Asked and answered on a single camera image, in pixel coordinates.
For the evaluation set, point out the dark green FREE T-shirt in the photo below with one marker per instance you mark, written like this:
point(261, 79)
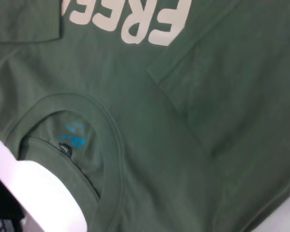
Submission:
point(159, 120)

